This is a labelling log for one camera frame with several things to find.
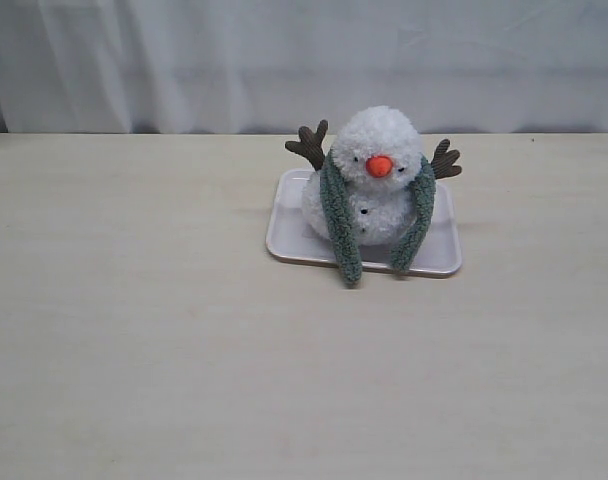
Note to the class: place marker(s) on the white plastic tray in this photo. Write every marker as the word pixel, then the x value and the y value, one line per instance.
pixel 290 238

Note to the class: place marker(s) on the green fuzzy scarf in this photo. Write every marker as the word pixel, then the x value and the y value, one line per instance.
pixel 339 220

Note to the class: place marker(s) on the white backdrop curtain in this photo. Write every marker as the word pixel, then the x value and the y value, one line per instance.
pixel 245 67

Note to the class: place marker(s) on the white plush snowman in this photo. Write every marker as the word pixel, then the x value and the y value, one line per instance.
pixel 378 154

